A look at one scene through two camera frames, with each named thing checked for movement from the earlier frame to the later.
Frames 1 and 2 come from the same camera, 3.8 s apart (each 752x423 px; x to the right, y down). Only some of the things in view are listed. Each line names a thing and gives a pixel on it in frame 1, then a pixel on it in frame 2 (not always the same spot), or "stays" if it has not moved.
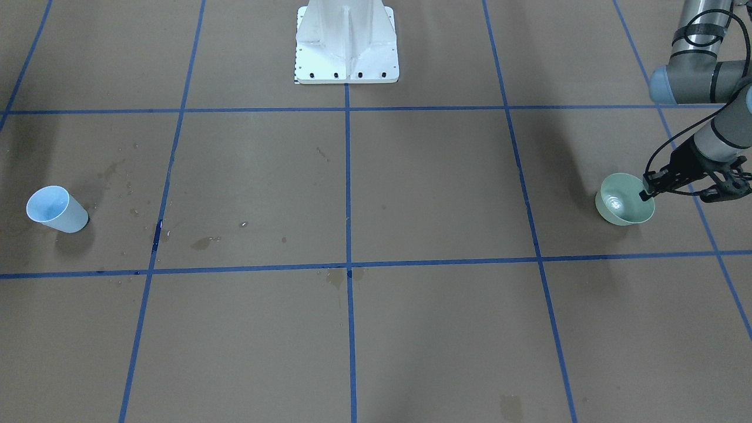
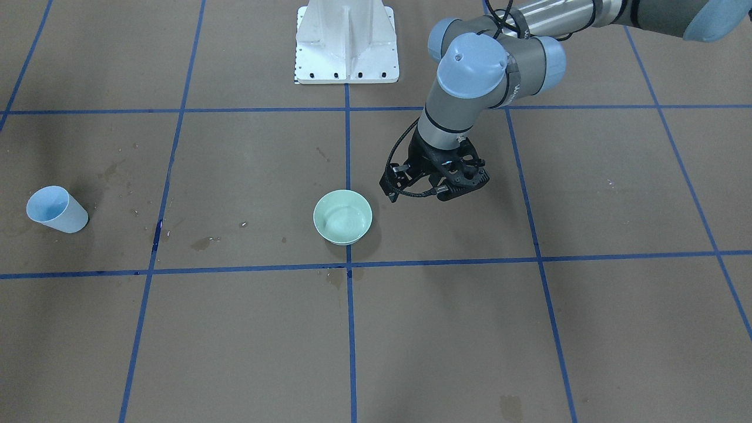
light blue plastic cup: [53, 205] stays
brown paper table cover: [260, 250] stays
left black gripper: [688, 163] to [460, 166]
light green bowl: [619, 202] to [342, 217]
